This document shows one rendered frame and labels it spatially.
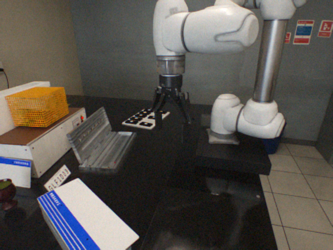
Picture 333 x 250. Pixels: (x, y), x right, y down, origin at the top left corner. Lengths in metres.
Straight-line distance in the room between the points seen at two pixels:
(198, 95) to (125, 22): 1.65
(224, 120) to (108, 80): 2.92
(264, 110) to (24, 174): 1.20
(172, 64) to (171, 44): 0.06
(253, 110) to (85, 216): 0.88
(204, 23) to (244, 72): 2.79
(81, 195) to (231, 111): 0.84
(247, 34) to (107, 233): 0.65
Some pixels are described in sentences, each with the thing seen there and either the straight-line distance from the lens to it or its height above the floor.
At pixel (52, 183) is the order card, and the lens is 1.07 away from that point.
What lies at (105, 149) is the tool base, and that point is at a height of 0.92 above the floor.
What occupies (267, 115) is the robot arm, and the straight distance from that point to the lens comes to 1.10.
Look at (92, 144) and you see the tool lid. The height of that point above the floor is 0.98.
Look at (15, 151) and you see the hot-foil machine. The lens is 1.18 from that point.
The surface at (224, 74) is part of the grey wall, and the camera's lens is 3.27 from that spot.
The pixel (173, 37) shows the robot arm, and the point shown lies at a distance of 0.58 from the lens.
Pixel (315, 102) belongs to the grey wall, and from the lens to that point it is 3.64.
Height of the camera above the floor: 1.54
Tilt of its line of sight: 23 degrees down
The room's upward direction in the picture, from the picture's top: straight up
